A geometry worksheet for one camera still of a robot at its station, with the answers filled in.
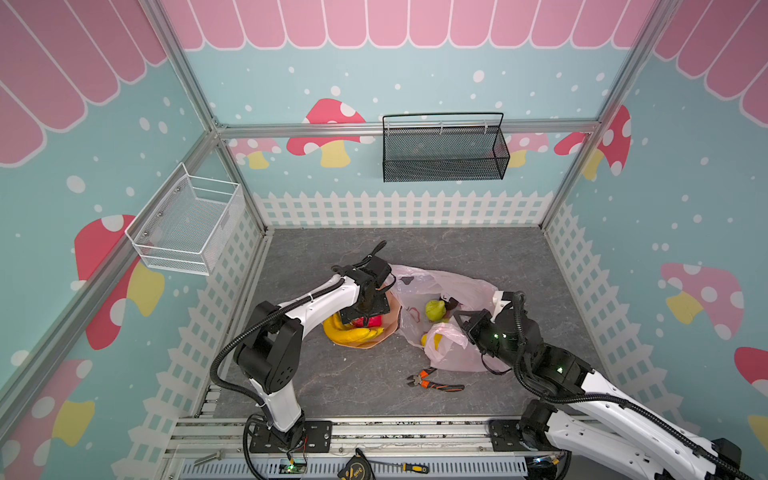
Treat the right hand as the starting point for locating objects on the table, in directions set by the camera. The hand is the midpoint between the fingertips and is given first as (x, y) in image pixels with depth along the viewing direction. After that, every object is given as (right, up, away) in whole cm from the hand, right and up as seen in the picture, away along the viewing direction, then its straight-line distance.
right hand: (449, 312), depth 70 cm
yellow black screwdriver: (-11, -36, 0) cm, 38 cm away
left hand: (-21, -5, +19) cm, 28 cm away
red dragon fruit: (-19, -6, +17) cm, 26 cm away
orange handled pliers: (-6, -21, +12) cm, 25 cm away
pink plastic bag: (0, -8, +3) cm, 8 cm away
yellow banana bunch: (-30, -7, +16) cm, 35 cm away
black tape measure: (-22, -35, -2) cm, 42 cm away
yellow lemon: (-4, -5, -3) cm, 7 cm away
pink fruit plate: (-14, -6, +19) cm, 25 cm away
